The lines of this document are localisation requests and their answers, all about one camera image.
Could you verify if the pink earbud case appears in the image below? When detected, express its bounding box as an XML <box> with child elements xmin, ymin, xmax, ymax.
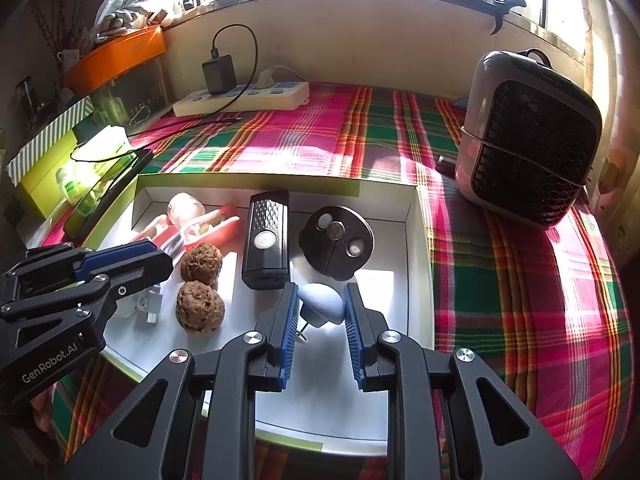
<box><xmin>132</xmin><ymin>214</ymin><xmax>184</xmax><ymax>260</ymax></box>

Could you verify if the brown walnut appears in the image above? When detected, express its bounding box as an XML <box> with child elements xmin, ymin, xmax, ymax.
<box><xmin>175</xmin><ymin>281</ymin><xmax>226</xmax><ymax>335</ymax></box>
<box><xmin>180</xmin><ymin>243</ymin><xmax>224</xmax><ymax>288</ymax></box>

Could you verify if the white round plug gadget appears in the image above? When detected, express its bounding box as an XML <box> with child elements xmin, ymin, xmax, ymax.
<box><xmin>297</xmin><ymin>283</ymin><xmax>345</xmax><ymax>341</ymax></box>

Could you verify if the green white knob gadget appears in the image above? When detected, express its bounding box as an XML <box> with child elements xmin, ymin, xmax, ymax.
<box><xmin>114</xmin><ymin>285</ymin><xmax>163</xmax><ymax>325</ymax></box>

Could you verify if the black remote control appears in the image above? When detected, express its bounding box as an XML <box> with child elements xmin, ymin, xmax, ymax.
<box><xmin>63</xmin><ymin>148</ymin><xmax>152</xmax><ymax>245</ymax></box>

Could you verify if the white round small object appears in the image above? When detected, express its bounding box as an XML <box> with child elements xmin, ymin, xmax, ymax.
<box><xmin>167</xmin><ymin>192</ymin><xmax>205</xmax><ymax>229</ymax></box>

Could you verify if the red earbud case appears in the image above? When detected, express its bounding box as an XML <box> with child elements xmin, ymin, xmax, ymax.
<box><xmin>181</xmin><ymin>203</ymin><xmax>244</xmax><ymax>252</ymax></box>

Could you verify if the yellow green gift box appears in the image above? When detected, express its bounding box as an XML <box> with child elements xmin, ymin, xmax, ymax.
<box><xmin>15</xmin><ymin>130</ymin><xmax>78</xmax><ymax>219</ymax></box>

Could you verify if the green white cardboard box tray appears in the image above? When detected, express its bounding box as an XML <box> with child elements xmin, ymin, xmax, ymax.
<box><xmin>81</xmin><ymin>172</ymin><xmax>436</xmax><ymax>458</ymax></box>

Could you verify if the green white plastic package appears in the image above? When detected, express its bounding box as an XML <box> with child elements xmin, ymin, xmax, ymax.
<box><xmin>55</xmin><ymin>126</ymin><xmax>136</xmax><ymax>206</ymax></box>

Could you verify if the black rectangular device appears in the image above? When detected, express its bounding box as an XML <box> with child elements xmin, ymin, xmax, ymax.
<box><xmin>242</xmin><ymin>190</ymin><xmax>290</xmax><ymax>290</ymax></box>

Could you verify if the plaid pink green bedsheet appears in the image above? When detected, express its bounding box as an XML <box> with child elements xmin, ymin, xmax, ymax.
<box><xmin>145</xmin><ymin>84</ymin><xmax>639</xmax><ymax>479</ymax></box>

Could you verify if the black round disc gadget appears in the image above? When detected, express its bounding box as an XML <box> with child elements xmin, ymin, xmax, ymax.
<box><xmin>298</xmin><ymin>206</ymin><xmax>374</xmax><ymax>282</ymax></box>

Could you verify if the orange storage box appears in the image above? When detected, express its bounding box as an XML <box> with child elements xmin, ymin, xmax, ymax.
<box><xmin>63</xmin><ymin>26</ymin><xmax>166</xmax><ymax>96</ymax></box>

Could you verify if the white power strip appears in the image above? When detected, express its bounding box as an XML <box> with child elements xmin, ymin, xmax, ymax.
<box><xmin>172</xmin><ymin>81</ymin><xmax>309</xmax><ymax>117</ymax></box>

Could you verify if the pink black portable heater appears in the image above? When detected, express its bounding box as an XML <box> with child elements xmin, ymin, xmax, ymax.
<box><xmin>456</xmin><ymin>51</ymin><xmax>602</xmax><ymax>229</ymax></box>

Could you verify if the black window latch hook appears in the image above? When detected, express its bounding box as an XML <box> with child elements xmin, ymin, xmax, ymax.
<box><xmin>490</xmin><ymin>0</ymin><xmax>527</xmax><ymax>36</ymax></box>

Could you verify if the patterned window curtain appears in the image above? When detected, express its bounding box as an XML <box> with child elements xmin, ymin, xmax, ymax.
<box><xmin>582</xmin><ymin>0</ymin><xmax>639</xmax><ymax>268</ymax></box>

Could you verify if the black charger adapter with cable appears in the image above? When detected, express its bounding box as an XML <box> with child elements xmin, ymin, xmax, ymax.
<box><xmin>202</xmin><ymin>23</ymin><xmax>259</xmax><ymax>114</ymax></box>

